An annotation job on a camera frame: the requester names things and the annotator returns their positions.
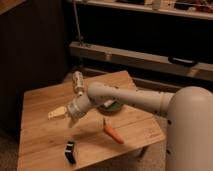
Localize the black standing eraser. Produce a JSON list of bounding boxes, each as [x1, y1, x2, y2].
[[65, 141, 76, 164]]

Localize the black handle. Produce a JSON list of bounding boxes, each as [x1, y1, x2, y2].
[[168, 57, 198, 67]]

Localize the green bowl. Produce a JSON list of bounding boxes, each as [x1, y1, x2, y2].
[[98, 101, 123, 114]]

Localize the white cup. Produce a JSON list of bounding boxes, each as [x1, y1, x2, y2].
[[103, 100, 113, 107]]

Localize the wooden table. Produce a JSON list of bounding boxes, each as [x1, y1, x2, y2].
[[16, 69, 166, 171]]

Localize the white plastic bottle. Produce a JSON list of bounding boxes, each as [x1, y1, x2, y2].
[[72, 71, 84, 96]]

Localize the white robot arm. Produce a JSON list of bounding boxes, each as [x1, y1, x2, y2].
[[48, 82, 213, 171]]

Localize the orange carrot toy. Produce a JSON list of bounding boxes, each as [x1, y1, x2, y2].
[[103, 120, 124, 144]]

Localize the wooden shelf rail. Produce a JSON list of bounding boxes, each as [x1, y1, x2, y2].
[[69, 42, 213, 81]]

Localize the metal pole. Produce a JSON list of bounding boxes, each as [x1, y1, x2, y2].
[[73, 0, 83, 46]]

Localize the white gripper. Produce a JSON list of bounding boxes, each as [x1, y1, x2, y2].
[[48, 95, 93, 128]]

